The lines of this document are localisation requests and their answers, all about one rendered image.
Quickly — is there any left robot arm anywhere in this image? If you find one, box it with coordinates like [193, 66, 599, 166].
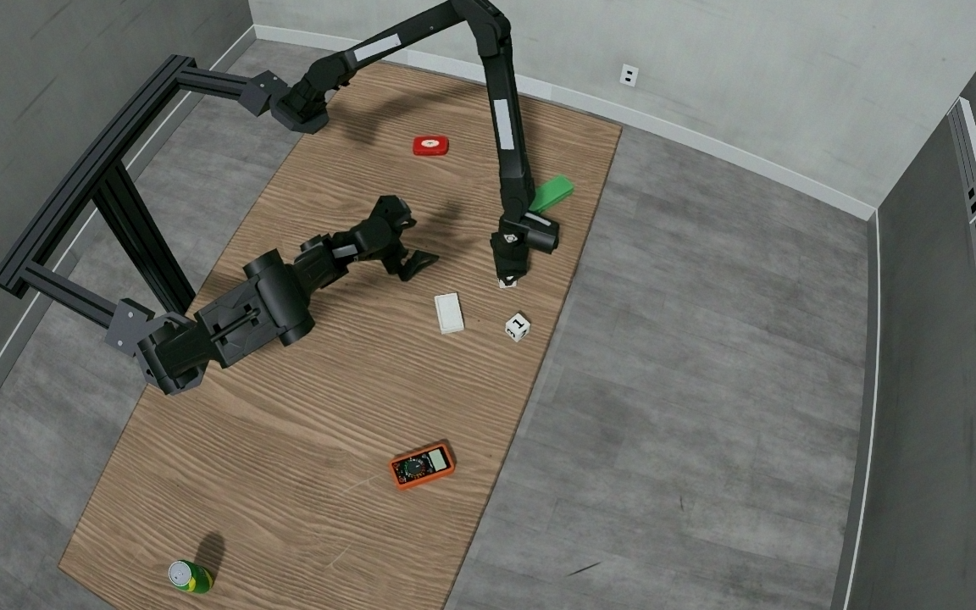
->
[277, 0, 560, 262]

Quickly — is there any green flat bar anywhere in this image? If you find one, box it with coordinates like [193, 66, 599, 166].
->
[529, 175, 574, 214]

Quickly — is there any green drink can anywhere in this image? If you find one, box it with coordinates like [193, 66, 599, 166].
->
[169, 560, 213, 594]

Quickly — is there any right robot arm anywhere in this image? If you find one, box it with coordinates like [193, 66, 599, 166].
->
[137, 195, 412, 395]

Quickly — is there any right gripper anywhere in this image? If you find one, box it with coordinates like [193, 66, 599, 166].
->
[364, 218, 440, 282]

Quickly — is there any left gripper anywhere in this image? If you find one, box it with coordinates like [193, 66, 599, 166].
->
[490, 232, 527, 285]

